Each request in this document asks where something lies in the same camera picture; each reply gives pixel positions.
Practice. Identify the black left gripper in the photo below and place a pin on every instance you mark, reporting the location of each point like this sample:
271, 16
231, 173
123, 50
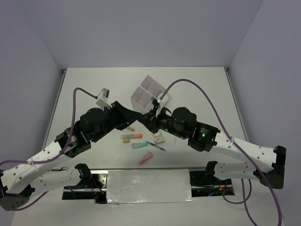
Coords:
125, 117

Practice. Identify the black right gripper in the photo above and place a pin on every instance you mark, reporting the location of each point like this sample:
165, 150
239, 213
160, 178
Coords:
150, 121

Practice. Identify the blue patterned pen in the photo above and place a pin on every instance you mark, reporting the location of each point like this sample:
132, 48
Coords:
156, 146

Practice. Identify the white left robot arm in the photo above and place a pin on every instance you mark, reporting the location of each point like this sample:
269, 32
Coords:
35, 176

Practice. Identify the clear tape roll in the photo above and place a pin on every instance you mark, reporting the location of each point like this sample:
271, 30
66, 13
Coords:
156, 135

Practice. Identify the orange highlighter with clear cap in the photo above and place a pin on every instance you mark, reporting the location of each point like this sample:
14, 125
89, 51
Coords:
131, 136

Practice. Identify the small yellow eraser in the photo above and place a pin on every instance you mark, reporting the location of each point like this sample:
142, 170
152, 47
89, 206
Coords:
126, 140

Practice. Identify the white six-compartment organizer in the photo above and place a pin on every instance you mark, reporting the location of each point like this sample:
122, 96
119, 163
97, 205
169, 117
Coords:
141, 99

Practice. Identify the green highlighter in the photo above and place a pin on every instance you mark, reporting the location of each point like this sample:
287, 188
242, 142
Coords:
139, 145

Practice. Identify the pink highlighter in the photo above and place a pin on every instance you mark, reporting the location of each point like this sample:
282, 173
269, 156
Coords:
145, 158

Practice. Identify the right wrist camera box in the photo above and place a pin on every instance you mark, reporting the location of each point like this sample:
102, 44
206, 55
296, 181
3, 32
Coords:
159, 101

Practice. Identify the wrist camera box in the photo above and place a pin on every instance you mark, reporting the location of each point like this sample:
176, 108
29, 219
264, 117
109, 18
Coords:
159, 101
102, 98

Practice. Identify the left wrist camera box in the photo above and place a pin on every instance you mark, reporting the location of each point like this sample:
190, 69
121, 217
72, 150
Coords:
102, 98

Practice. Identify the metal table rail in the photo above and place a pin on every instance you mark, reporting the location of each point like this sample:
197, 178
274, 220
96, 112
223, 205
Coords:
170, 168

